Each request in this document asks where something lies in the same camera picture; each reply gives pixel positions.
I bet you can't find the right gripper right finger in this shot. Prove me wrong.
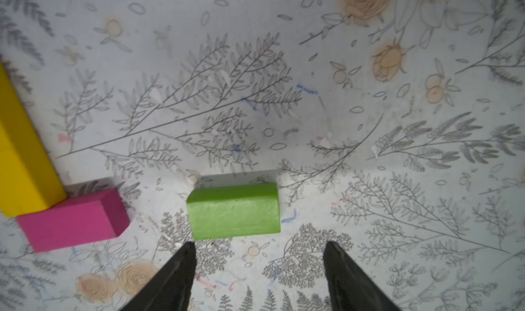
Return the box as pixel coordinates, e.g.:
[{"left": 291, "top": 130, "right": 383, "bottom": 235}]
[{"left": 323, "top": 241, "right": 400, "bottom": 311}]

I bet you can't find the yellow block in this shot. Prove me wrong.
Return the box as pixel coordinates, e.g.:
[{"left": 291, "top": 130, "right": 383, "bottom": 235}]
[{"left": 1, "top": 69, "right": 67, "bottom": 218}]

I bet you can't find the green block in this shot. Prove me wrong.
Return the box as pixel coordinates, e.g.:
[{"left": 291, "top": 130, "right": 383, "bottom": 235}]
[{"left": 187, "top": 183, "right": 281, "bottom": 240}]

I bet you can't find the magenta block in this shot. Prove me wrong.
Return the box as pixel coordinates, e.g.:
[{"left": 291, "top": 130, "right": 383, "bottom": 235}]
[{"left": 16, "top": 189, "right": 130, "bottom": 253}]

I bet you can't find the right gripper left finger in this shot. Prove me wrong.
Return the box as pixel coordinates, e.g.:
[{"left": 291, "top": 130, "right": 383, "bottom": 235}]
[{"left": 122, "top": 241, "right": 197, "bottom": 311}]

